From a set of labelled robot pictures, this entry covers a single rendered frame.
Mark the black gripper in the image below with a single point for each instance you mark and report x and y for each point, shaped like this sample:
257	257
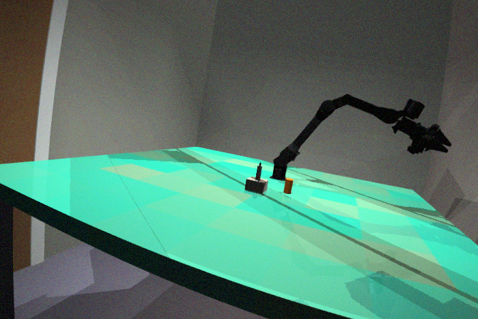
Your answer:
430	138

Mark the cream block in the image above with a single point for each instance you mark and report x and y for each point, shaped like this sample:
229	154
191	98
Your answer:
259	186

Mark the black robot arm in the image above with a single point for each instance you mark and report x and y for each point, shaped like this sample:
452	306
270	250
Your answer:
412	110

